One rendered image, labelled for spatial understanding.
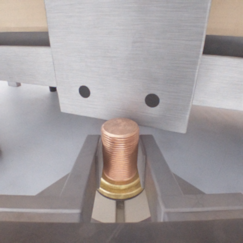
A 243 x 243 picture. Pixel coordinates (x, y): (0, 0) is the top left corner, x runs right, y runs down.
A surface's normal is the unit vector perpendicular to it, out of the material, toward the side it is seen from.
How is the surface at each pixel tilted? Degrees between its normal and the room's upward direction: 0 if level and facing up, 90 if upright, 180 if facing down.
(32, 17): 90
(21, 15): 90
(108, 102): 90
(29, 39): 90
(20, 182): 180
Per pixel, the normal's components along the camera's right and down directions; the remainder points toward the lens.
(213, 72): -0.33, 0.45
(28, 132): 0.01, -0.88
